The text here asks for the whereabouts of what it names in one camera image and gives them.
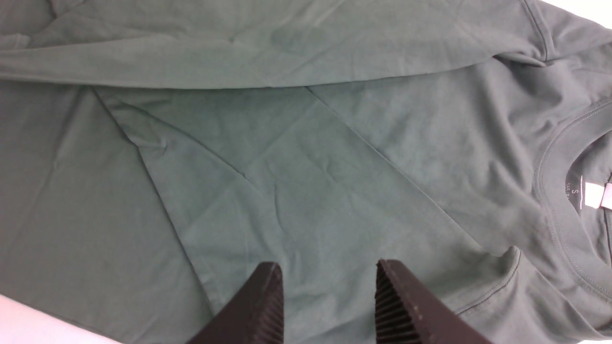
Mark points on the green long-sleeved shirt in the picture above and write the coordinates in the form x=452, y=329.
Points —
x=154, y=152

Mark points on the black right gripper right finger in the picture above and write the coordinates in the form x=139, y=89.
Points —
x=407, y=312

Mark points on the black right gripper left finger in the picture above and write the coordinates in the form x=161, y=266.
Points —
x=255, y=315

